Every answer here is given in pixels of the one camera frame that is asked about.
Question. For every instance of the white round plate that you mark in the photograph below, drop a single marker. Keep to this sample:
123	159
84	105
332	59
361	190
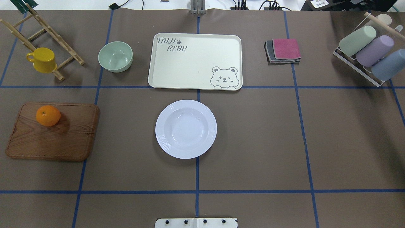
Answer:
186	129

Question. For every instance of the orange fruit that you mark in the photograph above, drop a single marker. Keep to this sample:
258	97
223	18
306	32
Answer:
48	115

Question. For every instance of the cream bear tray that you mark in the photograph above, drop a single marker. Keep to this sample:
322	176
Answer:
196	61

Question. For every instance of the grey folded cloth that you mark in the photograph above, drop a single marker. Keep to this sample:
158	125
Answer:
270	54

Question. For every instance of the green bowl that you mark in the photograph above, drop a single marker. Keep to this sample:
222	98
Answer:
115	56

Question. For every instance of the pink folded cloth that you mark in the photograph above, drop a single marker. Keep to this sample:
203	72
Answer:
286	49

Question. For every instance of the wooden cutting board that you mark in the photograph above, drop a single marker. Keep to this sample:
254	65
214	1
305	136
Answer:
71	139

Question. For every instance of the green tumbler cup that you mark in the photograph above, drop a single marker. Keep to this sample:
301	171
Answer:
357	40

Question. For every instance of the yellow mug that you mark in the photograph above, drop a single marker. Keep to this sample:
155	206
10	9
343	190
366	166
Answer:
43	60

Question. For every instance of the purple tumbler cup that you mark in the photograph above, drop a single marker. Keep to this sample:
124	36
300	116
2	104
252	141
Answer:
375	51

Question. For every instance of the blue tumbler cup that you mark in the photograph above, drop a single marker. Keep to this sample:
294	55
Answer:
388	67

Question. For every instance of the cream tumbler cup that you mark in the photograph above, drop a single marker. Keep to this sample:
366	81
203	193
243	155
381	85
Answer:
384	18

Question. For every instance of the wooden drying rack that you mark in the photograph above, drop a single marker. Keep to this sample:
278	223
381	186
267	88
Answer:
27	42

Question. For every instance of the grey metal bracket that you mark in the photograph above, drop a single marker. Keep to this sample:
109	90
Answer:
197	7

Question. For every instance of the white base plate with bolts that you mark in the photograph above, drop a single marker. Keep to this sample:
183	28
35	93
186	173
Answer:
196	223

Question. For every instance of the white wire cup rack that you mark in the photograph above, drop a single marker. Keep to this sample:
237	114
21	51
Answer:
395	31

